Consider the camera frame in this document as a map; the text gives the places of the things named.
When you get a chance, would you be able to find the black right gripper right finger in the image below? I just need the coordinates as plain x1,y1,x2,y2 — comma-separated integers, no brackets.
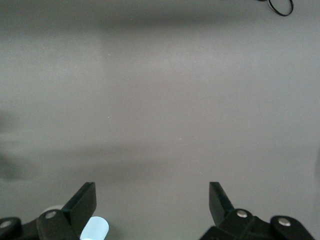
199,181,318,240

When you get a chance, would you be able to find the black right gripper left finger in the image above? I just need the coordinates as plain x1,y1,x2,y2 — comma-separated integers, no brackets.
0,181,97,240

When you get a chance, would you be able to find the light blue plastic cup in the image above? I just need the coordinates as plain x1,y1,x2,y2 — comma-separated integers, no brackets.
79,216,110,240

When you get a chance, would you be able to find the thin black loose cable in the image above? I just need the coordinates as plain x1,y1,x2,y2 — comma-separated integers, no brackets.
254,0,295,17

